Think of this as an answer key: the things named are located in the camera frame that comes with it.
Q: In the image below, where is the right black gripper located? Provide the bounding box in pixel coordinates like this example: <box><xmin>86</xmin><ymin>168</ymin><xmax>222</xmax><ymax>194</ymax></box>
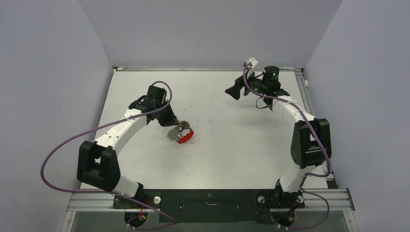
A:
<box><xmin>225</xmin><ymin>68</ymin><xmax>267</xmax><ymax>100</ymax></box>

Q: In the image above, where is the red handled key tool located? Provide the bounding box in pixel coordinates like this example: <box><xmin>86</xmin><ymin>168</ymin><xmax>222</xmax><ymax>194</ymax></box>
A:
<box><xmin>167</xmin><ymin>121</ymin><xmax>194</xmax><ymax>144</ymax></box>

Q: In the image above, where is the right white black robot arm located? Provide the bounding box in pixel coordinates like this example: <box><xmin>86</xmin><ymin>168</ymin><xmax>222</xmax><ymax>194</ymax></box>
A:
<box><xmin>225</xmin><ymin>61</ymin><xmax>331</xmax><ymax>207</ymax></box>

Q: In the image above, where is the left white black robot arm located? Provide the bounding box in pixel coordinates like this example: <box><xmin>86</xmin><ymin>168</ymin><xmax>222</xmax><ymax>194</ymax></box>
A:
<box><xmin>76</xmin><ymin>83</ymin><xmax>179</xmax><ymax>208</ymax></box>

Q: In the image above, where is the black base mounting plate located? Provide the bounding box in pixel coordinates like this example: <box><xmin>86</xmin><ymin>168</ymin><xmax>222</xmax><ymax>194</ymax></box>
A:
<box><xmin>113</xmin><ymin>188</ymin><xmax>305</xmax><ymax>223</ymax></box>

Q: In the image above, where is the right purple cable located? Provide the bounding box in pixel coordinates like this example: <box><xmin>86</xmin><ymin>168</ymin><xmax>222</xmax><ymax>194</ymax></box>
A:
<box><xmin>242</xmin><ymin>62</ymin><xmax>333</xmax><ymax>231</ymax></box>

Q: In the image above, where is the purple cable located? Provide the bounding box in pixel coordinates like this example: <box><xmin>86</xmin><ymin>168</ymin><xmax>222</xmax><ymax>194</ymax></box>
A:
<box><xmin>242</xmin><ymin>62</ymin><xmax>333</xmax><ymax>231</ymax></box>
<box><xmin>40</xmin><ymin>80</ymin><xmax>177</xmax><ymax>231</ymax></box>

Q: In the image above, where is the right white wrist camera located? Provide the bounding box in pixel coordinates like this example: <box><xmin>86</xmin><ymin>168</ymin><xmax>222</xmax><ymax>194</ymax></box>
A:
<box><xmin>244</xmin><ymin>57</ymin><xmax>259</xmax><ymax>69</ymax></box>

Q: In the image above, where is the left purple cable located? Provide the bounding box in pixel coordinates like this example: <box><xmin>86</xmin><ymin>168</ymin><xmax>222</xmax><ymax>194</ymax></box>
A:
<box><xmin>40</xmin><ymin>80</ymin><xmax>177</xmax><ymax>231</ymax></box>

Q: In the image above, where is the aluminium front frame rail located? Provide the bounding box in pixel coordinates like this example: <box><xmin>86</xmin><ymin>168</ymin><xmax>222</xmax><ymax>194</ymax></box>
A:
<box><xmin>67</xmin><ymin>188</ymin><xmax>355</xmax><ymax>212</ymax></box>

